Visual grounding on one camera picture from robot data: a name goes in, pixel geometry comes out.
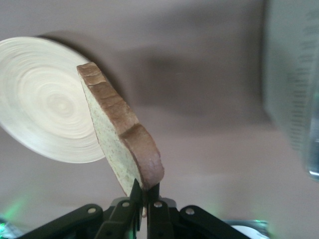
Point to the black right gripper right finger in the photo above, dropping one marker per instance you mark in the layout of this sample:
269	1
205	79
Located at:
164	221

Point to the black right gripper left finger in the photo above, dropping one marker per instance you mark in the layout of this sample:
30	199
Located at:
107	221

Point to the brown-crust bread slice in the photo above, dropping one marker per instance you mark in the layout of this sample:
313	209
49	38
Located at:
117	119

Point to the round wooden plate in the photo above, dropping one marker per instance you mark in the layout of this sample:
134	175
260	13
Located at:
45	104

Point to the silver two-slot toaster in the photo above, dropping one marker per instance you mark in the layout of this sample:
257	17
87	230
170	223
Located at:
294	87

